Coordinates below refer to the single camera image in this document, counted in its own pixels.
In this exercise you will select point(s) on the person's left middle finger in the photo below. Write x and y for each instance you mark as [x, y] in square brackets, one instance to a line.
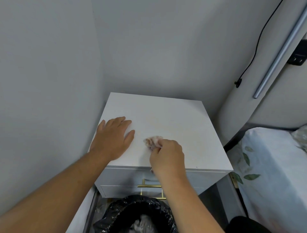
[120, 121]

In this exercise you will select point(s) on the grey metal bar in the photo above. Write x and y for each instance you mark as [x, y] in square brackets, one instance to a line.
[279, 55]

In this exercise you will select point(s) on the black trash bag bin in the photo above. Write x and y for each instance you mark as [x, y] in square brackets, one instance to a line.
[120, 211]

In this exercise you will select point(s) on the leaf print pillow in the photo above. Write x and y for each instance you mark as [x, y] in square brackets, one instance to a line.
[301, 138]

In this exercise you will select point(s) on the white nightstand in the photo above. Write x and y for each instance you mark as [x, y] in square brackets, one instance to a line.
[172, 124]

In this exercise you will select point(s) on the leaf print bed sheet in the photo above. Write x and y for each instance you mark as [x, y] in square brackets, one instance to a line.
[275, 175]

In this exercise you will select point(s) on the crumpled white paper waste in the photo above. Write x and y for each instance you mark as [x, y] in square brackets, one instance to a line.
[142, 224]

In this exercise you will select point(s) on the person's black trouser leg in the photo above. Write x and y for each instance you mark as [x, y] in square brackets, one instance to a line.
[247, 225]

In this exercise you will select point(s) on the pinkish tissue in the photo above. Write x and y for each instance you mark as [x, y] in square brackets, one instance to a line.
[152, 141]

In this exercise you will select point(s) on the person's left little finger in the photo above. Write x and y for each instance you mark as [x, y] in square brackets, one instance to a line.
[101, 126]

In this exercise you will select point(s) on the black power adapter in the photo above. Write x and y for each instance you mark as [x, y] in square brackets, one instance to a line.
[297, 56]

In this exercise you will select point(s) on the person's left thumb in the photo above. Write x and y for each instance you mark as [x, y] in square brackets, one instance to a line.
[129, 138]

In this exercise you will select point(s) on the person's right fingers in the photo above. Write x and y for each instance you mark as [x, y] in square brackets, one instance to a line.
[158, 147]

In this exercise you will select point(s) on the person's left forearm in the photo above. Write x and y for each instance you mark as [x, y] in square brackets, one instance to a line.
[55, 192]

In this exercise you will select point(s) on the person's right forearm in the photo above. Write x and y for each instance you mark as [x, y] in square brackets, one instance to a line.
[184, 204]

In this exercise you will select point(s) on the person's left hand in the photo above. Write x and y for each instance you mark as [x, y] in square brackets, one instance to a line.
[109, 141]

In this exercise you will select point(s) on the white padded headboard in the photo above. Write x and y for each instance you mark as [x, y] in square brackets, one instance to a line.
[275, 105]

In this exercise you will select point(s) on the person's right hand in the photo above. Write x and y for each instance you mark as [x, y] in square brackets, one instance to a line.
[168, 158]

